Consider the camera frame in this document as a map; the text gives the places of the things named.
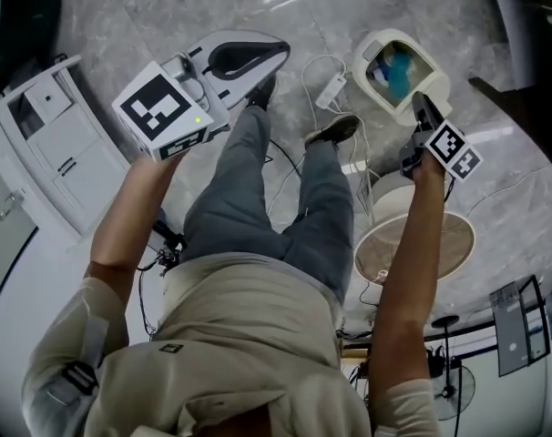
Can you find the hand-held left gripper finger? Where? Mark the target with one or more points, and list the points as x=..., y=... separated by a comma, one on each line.
x=239, y=68
x=244, y=46

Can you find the person's right shoe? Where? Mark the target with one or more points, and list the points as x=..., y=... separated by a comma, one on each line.
x=333, y=130

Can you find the white cabinet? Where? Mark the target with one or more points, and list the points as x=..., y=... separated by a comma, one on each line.
x=71, y=153

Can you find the person's left forearm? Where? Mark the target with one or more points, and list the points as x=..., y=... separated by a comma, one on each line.
x=130, y=212

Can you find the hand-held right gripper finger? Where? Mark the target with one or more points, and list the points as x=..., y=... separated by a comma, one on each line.
x=424, y=105

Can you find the person's right forearm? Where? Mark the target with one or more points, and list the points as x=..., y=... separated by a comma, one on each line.
x=412, y=253

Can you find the beige shirt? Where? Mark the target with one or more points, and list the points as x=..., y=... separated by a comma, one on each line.
x=239, y=335

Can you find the white power strip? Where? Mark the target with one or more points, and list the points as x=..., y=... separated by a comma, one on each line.
x=330, y=90

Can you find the blue plastic rubbish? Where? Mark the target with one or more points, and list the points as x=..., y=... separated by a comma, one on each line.
x=399, y=75

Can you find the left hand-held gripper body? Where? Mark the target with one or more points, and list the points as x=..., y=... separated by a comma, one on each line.
x=157, y=107

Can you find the black standing fan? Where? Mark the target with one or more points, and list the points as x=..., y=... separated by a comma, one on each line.
x=444, y=320

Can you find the black desk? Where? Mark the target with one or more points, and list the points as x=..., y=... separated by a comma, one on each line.
x=531, y=25

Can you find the grey trousers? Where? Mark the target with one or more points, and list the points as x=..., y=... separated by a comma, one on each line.
x=239, y=198

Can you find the person's left shoe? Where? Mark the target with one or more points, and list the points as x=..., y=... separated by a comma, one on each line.
x=262, y=91

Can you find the grey door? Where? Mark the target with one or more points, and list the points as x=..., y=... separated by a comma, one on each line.
x=3, y=253

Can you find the white box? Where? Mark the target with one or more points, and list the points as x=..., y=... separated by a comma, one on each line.
x=46, y=100

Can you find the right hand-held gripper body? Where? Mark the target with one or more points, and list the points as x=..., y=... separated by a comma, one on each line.
x=444, y=144

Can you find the cream pedal trash bin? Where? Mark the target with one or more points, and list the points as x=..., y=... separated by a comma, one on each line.
x=360, y=62

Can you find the person's shoe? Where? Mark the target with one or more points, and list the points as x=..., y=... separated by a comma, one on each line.
x=333, y=130
x=262, y=91

